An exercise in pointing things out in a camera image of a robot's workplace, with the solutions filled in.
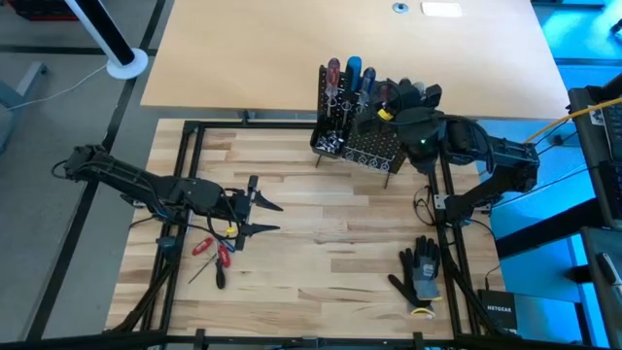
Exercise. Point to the grey desk grommet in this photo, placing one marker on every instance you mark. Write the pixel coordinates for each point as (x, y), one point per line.
(400, 8)

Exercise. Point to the black network switch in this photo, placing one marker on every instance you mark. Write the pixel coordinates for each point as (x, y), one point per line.
(498, 311)

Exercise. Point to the black equipment cart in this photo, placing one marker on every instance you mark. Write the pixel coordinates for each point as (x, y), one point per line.
(588, 146)

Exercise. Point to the black side table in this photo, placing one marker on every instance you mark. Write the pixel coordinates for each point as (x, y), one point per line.
(602, 291)

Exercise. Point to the dark red crate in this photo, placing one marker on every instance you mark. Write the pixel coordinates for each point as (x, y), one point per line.
(44, 10)

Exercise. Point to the black pegboard bin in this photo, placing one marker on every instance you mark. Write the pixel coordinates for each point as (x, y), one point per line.
(328, 141)

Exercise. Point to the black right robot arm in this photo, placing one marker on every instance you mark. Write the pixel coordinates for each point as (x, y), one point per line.
(510, 160)

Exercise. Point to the small blue screwdriver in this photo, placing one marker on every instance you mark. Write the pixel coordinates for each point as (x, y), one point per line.
(228, 244)

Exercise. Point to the white desk pad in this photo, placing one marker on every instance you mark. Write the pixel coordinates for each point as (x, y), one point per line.
(441, 9)

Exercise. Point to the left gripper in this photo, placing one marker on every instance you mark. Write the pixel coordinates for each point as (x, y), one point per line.
(233, 206)

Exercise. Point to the grey table leg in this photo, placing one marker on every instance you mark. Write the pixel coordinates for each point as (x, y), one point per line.
(24, 82)

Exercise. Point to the black metal pegboard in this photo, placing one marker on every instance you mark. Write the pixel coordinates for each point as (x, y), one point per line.
(374, 141)

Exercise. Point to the beige desk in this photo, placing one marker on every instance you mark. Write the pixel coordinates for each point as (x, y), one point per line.
(243, 58)

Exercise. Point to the black aluminium table frame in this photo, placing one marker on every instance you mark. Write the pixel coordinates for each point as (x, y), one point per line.
(291, 125)

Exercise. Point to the long chrome socket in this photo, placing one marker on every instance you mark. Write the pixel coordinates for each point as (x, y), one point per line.
(333, 148)

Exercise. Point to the white post round base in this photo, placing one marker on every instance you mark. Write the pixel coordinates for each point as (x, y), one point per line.
(127, 65)

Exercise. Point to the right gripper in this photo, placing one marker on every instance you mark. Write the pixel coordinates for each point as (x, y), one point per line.
(423, 116)

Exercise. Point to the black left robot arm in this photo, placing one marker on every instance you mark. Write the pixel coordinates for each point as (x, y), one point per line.
(136, 182)

